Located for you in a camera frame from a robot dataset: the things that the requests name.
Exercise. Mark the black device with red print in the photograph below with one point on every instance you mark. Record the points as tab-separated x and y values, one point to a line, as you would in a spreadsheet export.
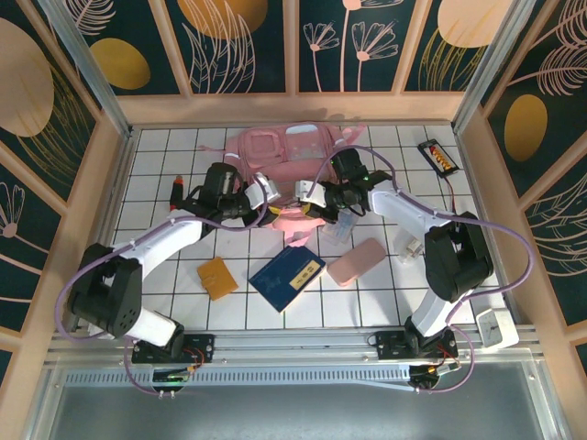
440	160

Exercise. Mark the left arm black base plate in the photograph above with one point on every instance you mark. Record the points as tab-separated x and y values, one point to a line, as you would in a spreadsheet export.
202	346

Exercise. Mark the small white clock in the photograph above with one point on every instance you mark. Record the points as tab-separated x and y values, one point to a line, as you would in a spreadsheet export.
495	327

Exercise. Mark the pink backpack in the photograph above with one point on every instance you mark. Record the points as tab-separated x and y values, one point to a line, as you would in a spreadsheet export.
275	146

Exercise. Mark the aluminium mounting rail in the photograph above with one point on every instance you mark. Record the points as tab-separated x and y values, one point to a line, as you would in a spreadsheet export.
293	341

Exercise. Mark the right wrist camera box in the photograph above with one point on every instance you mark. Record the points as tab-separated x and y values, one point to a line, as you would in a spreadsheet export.
305	190

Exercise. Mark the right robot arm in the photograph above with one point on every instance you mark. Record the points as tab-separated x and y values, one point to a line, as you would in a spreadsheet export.
403	206

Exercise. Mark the clear plastic stand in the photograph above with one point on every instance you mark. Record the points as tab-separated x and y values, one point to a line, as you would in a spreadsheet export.
101	333

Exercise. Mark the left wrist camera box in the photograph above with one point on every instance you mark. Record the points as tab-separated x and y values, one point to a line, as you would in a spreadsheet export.
270	190

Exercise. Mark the pink pencil case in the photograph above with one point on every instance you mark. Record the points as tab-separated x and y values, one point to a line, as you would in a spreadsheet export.
355	263

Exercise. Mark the mustard yellow wallet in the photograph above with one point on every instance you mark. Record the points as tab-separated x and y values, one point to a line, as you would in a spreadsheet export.
216	278

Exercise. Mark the aluminium frame post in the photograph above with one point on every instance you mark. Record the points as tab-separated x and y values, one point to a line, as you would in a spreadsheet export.
493	69
89	69

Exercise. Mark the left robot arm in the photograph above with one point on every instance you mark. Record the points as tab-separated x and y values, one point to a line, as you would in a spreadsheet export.
160	238

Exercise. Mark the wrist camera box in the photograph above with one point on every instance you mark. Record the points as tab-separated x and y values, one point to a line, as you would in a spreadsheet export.
270	190
305	190

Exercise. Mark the clear ruler set package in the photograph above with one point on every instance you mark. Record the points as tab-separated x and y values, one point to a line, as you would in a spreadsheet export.
341	229

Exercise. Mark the small clear plastic box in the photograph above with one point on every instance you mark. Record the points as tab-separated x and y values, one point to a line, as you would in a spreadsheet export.
410	249

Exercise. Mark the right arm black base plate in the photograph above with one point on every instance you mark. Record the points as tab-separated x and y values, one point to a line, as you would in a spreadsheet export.
387	346

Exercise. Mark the dark blue notebook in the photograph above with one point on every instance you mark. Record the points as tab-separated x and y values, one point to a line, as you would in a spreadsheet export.
286	275

